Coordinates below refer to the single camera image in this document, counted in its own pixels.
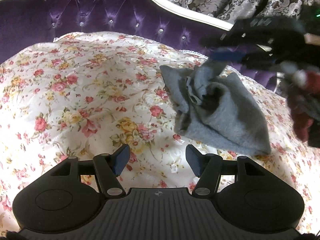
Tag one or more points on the floral bed cover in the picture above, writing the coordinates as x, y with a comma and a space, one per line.
87, 94

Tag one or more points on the purple tufted headboard white frame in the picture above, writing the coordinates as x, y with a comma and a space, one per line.
28, 22

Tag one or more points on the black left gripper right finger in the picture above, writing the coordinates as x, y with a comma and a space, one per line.
206, 167

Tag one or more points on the grey argyle knit sweater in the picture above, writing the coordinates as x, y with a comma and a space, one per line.
215, 110

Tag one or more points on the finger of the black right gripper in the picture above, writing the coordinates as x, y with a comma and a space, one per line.
228, 56
226, 39

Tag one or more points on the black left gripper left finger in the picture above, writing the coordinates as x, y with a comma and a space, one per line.
108, 167

